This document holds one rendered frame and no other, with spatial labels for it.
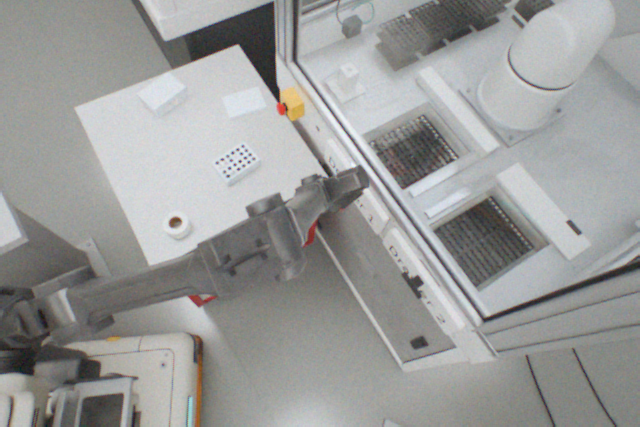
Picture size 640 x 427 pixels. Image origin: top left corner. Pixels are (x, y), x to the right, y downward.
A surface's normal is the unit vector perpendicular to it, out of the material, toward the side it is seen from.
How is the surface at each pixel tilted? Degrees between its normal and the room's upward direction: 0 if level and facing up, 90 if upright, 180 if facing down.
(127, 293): 51
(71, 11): 0
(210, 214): 0
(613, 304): 90
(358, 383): 0
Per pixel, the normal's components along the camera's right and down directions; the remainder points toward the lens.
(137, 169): 0.07, -0.43
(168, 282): -0.46, 0.24
